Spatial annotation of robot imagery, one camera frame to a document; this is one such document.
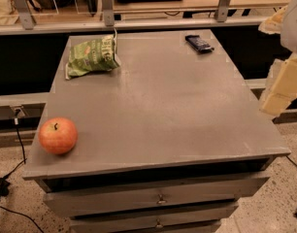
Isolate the drawer metal handle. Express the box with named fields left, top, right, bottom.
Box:
left=155, top=219, right=164, bottom=229
left=156, top=194, right=167, bottom=205

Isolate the black cable left floor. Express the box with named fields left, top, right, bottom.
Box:
left=0, top=109, right=46, bottom=233

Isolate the lower drawer metal handle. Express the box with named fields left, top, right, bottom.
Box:
left=155, top=219, right=164, bottom=229

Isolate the metal railing frame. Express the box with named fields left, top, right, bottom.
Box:
left=0, top=0, right=297, bottom=37

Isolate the upper drawer metal handle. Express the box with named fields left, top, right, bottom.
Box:
left=156, top=194, right=167, bottom=205

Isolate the dark blue rxbar wrapper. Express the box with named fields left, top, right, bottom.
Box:
left=185, top=35, right=214, bottom=53

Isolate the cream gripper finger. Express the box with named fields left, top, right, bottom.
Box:
left=258, top=7, right=286, bottom=35
left=259, top=53, right=297, bottom=117

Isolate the grey drawer cabinet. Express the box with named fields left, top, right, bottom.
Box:
left=23, top=31, right=288, bottom=233

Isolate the red apple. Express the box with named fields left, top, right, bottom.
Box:
left=38, top=117, right=78, bottom=154

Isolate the green chip bag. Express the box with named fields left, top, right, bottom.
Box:
left=65, top=33, right=121, bottom=80

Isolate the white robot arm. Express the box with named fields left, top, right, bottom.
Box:
left=258, top=0, right=297, bottom=117

